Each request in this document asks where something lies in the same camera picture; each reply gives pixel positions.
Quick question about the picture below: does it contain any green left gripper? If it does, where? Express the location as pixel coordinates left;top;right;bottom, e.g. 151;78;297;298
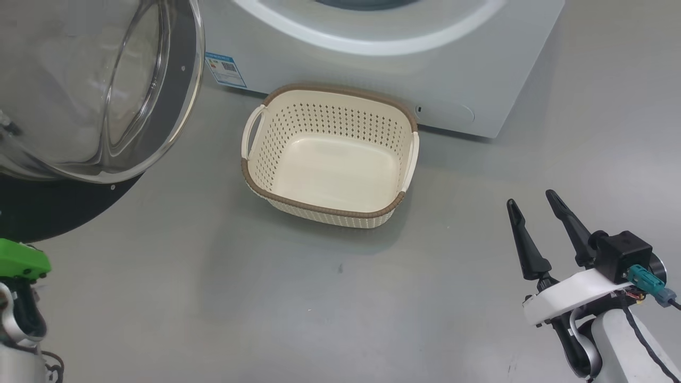
0;238;52;282

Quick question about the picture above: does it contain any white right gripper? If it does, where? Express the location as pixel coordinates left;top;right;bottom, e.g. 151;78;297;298
506;189;634;326

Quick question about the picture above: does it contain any round dark glass washer door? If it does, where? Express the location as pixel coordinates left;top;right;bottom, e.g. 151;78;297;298
0;0;206;243

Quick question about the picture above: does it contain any white front-load washing machine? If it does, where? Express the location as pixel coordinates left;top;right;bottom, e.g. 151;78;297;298
200;0;566;139

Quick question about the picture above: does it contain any cream perforated laundry basket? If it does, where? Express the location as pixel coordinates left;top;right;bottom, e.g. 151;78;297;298
241;84;420;229

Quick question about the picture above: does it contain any blue energy label sticker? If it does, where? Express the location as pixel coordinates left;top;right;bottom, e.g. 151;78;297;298
205;52;247;89

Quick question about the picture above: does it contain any teal right camera connector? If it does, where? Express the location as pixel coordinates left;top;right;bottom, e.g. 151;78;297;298
627;264;677;307

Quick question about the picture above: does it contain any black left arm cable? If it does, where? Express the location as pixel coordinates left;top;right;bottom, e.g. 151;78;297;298
41;350;65;383

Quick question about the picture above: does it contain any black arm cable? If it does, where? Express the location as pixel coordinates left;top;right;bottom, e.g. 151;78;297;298
41;350;65;383
620;295;681;383

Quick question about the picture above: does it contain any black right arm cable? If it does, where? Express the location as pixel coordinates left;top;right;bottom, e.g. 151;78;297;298
620;295;681;383

